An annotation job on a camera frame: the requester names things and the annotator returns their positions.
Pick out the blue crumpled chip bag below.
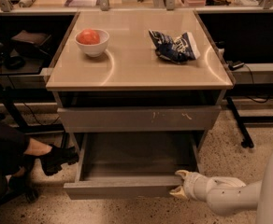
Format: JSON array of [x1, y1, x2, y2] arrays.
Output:
[[149, 30, 200, 63]]

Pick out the dark box under desk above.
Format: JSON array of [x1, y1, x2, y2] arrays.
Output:
[[11, 30, 52, 58]]

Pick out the white ceramic bowl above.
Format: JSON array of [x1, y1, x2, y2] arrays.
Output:
[[75, 29, 109, 57]]

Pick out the black power adapter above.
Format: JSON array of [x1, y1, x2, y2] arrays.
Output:
[[228, 61, 244, 71]]

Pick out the red apple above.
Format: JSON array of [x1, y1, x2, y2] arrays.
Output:
[[77, 29, 100, 45]]

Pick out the black desk leg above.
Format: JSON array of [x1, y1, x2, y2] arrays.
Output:
[[226, 97, 254, 148]]

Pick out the grey drawer cabinet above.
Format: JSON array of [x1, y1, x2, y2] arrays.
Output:
[[45, 9, 235, 154]]

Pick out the person leg black trousers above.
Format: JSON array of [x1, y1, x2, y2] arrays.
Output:
[[0, 115, 53, 185]]

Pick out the black headphones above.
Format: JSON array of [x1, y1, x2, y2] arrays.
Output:
[[4, 56, 25, 70]]

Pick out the black office chair base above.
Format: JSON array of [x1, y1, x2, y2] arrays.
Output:
[[0, 160, 38, 205]]

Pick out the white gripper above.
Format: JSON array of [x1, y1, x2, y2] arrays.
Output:
[[169, 170, 211, 202]]

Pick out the grey top drawer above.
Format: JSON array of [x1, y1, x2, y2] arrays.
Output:
[[58, 105, 221, 133]]

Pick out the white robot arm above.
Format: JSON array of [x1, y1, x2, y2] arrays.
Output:
[[170, 152, 273, 224]]

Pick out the black shoe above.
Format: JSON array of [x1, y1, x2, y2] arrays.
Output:
[[40, 146, 79, 176]]

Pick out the grey drawer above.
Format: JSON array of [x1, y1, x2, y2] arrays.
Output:
[[58, 105, 221, 133], [65, 132, 199, 200]]

